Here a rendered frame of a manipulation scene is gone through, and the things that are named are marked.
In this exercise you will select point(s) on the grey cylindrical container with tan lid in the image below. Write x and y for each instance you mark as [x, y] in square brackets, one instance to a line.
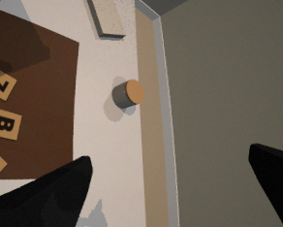
[127, 94]

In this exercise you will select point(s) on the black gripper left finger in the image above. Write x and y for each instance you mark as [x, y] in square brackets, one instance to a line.
[54, 200]

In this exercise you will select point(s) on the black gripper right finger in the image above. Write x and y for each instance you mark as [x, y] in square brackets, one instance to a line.
[267, 163]

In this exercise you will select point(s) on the flat tan rectangular block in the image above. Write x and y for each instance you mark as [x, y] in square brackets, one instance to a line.
[106, 18]

